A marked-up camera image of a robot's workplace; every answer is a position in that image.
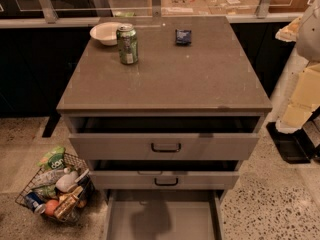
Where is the grey bottom drawer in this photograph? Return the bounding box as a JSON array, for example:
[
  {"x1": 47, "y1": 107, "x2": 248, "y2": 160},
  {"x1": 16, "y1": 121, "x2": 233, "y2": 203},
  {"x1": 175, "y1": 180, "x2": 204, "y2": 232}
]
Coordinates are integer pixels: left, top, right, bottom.
[{"x1": 102, "y1": 190, "x2": 224, "y2": 240}]

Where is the green soda can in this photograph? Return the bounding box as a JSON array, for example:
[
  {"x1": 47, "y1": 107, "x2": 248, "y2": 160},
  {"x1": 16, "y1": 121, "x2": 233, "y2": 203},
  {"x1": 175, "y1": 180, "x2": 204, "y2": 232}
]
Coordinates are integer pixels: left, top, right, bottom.
[{"x1": 116, "y1": 23, "x2": 138, "y2": 65}]

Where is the grey drawer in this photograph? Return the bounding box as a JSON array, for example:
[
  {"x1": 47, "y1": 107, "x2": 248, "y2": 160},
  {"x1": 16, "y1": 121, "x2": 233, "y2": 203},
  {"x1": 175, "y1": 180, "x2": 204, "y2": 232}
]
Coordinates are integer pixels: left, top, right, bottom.
[
  {"x1": 70, "y1": 132, "x2": 259, "y2": 161},
  {"x1": 90, "y1": 160, "x2": 239, "y2": 190},
  {"x1": 102, "y1": 190, "x2": 224, "y2": 240}
]

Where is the grey middle drawer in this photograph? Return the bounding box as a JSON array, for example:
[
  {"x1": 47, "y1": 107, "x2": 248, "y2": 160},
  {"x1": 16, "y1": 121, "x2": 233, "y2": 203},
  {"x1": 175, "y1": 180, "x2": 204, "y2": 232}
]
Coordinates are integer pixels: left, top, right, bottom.
[{"x1": 90, "y1": 160, "x2": 239, "y2": 190}]

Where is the brown snack box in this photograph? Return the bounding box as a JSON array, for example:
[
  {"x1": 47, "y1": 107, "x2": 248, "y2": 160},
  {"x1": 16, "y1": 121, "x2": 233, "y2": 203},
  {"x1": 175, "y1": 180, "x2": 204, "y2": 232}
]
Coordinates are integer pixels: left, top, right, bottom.
[{"x1": 54, "y1": 186, "x2": 83, "y2": 220}]

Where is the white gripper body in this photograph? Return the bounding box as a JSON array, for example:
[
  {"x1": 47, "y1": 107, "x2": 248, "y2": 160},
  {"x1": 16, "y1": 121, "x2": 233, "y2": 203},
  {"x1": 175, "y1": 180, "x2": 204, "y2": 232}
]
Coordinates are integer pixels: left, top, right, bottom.
[{"x1": 296, "y1": 0, "x2": 320, "y2": 62}]

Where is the grey top drawer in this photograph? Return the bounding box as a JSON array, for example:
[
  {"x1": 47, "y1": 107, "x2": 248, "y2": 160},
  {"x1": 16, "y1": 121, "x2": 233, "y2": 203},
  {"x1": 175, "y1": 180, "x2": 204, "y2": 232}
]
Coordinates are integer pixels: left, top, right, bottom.
[{"x1": 70, "y1": 132, "x2": 259, "y2": 161}]

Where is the black robot base tray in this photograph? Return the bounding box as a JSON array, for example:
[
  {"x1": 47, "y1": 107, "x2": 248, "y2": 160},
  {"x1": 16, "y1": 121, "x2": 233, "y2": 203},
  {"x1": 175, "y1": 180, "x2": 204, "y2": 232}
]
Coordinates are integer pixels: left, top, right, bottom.
[{"x1": 266, "y1": 122, "x2": 320, "y2": 164}]

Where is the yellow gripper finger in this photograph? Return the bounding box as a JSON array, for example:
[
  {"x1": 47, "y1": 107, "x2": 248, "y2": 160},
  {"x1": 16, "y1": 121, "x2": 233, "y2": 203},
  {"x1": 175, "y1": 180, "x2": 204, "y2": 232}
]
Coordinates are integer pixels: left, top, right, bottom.
[
  {"x1": 276, "y1": 63, "x2": 320, "y2": 134},
  {"x1": 275, "y1": 17, "x2": 301, "y2": 42}
]

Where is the white bowl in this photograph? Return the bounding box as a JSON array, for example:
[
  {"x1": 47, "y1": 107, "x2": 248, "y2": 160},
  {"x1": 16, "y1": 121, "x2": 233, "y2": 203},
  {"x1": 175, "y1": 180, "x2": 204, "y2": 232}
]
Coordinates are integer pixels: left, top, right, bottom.
[{"x1": 90, "y1": 22, "x2": 120, "y2": 46}]

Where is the green chip bag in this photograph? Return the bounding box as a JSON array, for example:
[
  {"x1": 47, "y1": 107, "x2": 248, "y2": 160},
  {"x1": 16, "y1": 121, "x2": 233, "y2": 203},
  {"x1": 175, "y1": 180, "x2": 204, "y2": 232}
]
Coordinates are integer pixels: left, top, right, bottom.
[{"x1": 37, "y1": 146, "x2": 65, "y2": 170}]

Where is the blue soda can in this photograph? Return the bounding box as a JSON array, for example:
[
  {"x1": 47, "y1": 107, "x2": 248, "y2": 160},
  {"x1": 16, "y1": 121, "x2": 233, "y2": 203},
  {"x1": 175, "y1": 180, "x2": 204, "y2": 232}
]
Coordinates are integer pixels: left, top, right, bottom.
[{"x1": 24, "y1": 192, "x2": 46, "y2": 214}]

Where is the wire basket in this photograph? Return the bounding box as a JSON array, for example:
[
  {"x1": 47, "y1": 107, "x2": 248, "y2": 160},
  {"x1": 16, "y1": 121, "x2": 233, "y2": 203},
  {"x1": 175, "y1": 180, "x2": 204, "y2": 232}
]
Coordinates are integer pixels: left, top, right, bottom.
[{"x1": 15, "y1": 153, "x2": 94, "y2": 224}]

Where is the blue rxbar blueberry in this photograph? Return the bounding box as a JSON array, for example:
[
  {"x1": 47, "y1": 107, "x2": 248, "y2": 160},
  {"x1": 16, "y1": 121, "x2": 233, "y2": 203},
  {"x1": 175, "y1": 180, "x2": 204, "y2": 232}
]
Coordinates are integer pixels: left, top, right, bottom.
[{"x1": 175, "y1": 29, "x2": 192, "y2": 45}]

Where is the grey drawer cabinet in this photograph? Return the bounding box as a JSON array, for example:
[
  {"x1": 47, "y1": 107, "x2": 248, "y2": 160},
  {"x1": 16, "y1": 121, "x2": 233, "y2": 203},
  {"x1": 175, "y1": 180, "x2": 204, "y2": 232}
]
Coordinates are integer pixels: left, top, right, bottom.
[{"x1": 55, "y1": 15, "x2": 273, "y2": 240}]

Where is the white plastic bottle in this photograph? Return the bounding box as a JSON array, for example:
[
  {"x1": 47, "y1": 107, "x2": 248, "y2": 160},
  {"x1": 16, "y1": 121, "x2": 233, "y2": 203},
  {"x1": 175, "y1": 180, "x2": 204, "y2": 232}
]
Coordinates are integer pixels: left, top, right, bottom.
[{"x1": 55, "y1": 171, "x2": 78, "y2": 193}]

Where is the clear water bottle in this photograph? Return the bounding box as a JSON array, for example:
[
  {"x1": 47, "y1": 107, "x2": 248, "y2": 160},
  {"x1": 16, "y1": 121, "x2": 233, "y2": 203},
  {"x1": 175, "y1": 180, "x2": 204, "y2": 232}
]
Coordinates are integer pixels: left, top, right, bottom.
[{"x1": 34, "y1": 167, "x2": 71, "y2": 187}]

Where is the metal railing frame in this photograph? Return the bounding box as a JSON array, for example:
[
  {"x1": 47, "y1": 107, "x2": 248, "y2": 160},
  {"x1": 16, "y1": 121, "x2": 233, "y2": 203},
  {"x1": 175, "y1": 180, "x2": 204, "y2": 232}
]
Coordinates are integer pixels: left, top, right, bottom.
[{"x1": 0, "y1": 0, "x2": 315, "y2": 28}]

